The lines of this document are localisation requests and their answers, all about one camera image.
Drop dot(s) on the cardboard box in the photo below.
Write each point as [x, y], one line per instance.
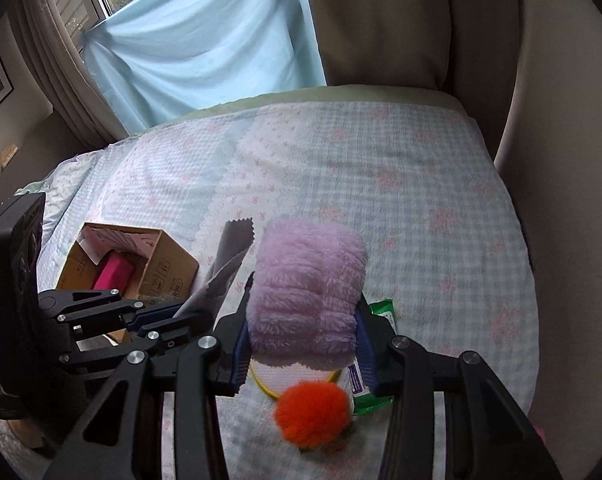
[171, 270]

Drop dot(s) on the green wet wipes packet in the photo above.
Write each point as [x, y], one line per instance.
[382, 311]

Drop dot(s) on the wall socket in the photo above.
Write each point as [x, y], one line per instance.
[8, 154]

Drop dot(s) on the grey cleaning cloth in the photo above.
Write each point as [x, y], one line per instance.
[221, 270]

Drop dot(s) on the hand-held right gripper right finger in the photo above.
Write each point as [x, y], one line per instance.
[364, 351]

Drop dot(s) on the beige curtain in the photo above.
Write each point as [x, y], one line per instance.
[66, 70]

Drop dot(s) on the purple fluffy headband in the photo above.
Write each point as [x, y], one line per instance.
[306, 300]

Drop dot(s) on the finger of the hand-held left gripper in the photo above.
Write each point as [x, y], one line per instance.
[151, 316]
[178, 337]

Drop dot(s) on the light blue cloth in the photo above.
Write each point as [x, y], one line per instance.
[201, 45]

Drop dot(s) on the beige padded headboard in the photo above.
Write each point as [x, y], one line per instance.
[556, 110]

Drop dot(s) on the orange pom-pom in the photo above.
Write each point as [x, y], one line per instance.
[313, 412]

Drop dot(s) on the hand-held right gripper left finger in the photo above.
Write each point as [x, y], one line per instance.
[239, 355]

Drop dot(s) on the pink item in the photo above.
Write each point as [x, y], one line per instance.
[112, 272]

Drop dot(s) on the beige pillow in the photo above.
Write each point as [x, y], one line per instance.
[376, 25]

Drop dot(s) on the light green bedsheet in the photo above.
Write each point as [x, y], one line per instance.
[331, 93]

